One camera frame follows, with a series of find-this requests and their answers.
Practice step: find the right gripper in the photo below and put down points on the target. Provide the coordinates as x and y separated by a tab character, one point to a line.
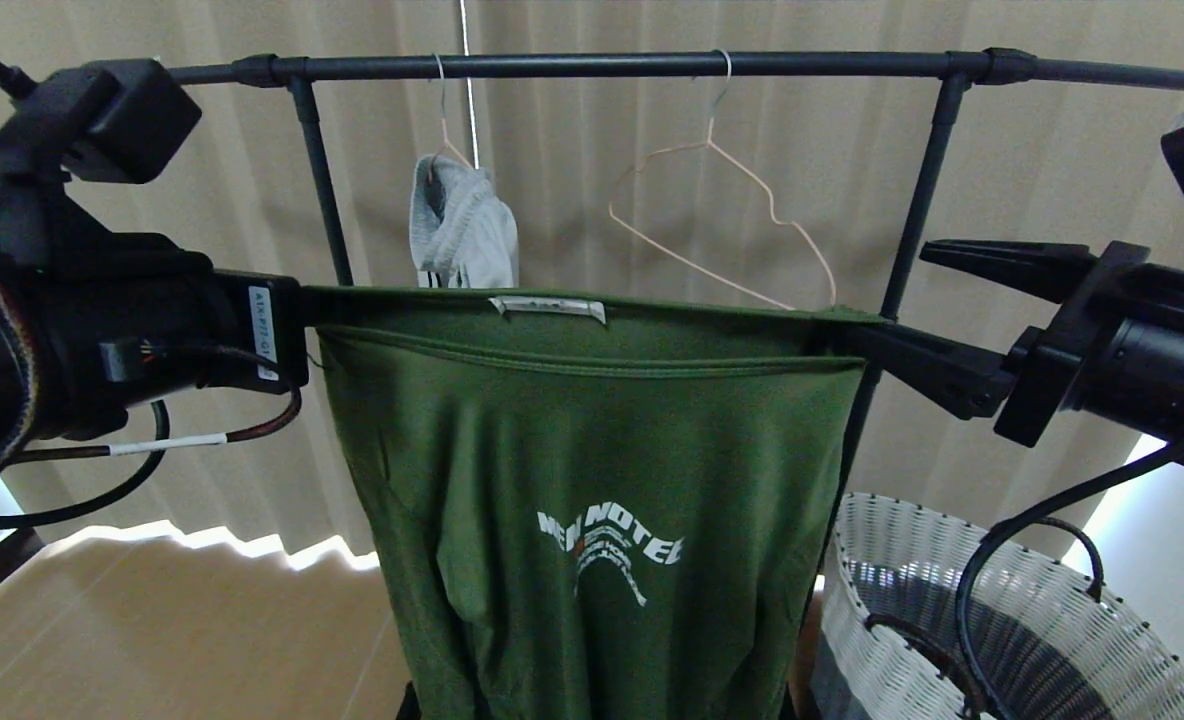
1142	380

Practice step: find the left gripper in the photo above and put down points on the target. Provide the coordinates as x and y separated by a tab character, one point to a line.
152	330

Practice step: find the pale grey shorts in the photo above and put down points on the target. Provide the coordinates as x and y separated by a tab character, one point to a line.
472	240

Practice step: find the green printed shirt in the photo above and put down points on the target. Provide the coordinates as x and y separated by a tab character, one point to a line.
552	450

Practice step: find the white laundry basket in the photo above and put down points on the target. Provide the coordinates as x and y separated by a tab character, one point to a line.
902	560

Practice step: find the black clothes rack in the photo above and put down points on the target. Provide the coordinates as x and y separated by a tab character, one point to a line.
592	66

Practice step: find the beige curtain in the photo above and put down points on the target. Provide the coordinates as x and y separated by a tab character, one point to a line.
1052	180

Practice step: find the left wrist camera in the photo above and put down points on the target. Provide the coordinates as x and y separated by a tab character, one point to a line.
132	120

